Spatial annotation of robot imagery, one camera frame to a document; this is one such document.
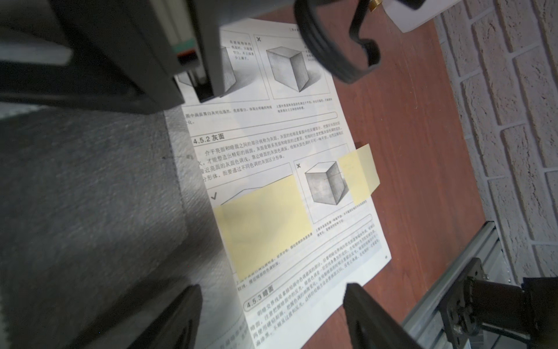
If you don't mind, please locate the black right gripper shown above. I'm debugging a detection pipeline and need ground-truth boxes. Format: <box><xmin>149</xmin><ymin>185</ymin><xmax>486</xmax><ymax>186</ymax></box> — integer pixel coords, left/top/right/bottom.
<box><xmin>1</xmin><ymin>1</ymin><xmax>286</xmax><ymax>115</ymax></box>

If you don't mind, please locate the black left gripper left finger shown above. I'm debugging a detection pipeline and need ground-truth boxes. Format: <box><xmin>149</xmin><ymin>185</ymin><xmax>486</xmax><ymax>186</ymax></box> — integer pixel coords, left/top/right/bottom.
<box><xmin>129</xmin><ymin>285</ymin><xmax>203</xmax><ymax>349</ymax></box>

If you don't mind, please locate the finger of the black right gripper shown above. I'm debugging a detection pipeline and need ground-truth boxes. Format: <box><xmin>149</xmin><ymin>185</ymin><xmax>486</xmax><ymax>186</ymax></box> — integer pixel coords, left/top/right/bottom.
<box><xmin>294</xmin><ymin>0</ymin><xmax>382</xmax><ymax>84</ymax></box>

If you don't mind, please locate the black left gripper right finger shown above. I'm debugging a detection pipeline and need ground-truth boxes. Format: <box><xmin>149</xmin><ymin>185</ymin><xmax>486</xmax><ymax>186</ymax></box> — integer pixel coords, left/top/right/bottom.
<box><xmin>343</xmin><ymin>283</ymin><xmax>421</xmax><ymax>349</ymax></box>

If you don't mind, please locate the drawing instruction book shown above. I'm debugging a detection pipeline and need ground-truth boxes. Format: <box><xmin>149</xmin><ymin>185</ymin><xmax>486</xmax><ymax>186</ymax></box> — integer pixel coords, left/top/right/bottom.
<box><xmin>167</xmin><ymin>20</ymin><xmax>391</xmax><ymax>348</ymax></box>

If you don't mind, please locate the yellow sticky note lower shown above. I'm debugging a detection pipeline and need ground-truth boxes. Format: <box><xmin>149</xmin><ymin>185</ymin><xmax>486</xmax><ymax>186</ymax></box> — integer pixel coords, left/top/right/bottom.
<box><xmin>338</xmin><ymin>144</ymin><xmax>380</xmax><ymax>205</ymax></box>

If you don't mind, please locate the yellow sticky note on page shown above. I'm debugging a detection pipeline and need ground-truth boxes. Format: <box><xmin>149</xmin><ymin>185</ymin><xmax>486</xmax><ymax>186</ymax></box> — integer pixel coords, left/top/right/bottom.
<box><xmin>214</xmin><ymin>175</ymin><xmax>312</xmax><ymax>280</ymax></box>

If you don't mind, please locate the white trash bin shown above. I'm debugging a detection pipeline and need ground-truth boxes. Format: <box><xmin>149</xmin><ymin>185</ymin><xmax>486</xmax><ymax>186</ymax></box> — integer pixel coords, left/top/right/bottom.
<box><xmin>382</xmin><ymin>0</ymin><xmax>461</xmax><ymax>33</ymax></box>

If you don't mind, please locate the aluminium front rail frame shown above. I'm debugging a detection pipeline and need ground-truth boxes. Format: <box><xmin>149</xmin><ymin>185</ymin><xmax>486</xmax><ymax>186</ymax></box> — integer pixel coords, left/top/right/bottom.
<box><xmin>400</xmin><ymin>220</ymin><xmax>520</xmax><ymax>349</ymax></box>

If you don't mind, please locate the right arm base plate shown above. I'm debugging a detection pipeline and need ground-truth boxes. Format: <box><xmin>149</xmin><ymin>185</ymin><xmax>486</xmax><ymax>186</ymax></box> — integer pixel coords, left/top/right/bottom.
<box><xmin>438</xmin><ymin>257</ymin><xmax>485</xmax><ymax>349</ymax></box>

